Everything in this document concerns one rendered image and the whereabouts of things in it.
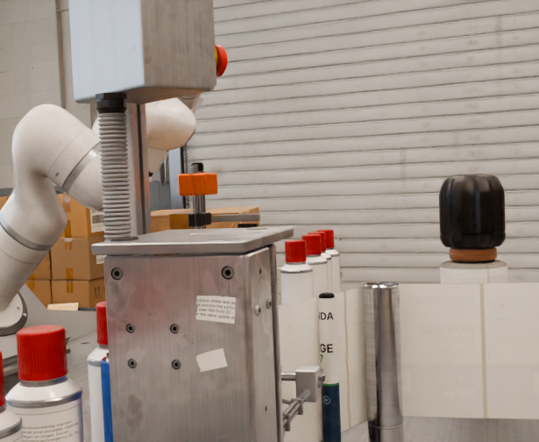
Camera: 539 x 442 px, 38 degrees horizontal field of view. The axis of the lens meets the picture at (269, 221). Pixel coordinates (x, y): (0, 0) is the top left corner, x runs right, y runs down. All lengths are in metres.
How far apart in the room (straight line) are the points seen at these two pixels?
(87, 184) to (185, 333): 0.96
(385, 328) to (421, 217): 4.54
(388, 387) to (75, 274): 3.99
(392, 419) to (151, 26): 0.49
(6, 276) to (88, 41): 0.73
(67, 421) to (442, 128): 4.87
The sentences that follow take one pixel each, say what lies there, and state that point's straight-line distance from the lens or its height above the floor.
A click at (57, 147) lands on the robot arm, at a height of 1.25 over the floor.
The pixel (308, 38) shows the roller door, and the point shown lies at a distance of 5.69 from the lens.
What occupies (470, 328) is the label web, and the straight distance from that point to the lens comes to 0.88.
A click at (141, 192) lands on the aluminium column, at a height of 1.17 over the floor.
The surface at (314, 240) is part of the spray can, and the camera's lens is 1.34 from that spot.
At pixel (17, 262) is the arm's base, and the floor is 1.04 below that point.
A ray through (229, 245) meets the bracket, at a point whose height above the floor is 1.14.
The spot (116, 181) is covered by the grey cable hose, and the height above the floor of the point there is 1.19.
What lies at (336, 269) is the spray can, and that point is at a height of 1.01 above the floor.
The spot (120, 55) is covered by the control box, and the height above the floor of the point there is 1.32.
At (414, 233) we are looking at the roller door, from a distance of 5.39.
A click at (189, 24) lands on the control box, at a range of 0.90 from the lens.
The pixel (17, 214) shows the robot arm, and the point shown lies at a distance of 1.54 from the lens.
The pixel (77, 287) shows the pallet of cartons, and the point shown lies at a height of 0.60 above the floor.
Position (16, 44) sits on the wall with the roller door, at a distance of 7.26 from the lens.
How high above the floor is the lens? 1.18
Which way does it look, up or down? 3 degrees down
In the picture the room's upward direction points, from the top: 2 degrees counter-clockwise
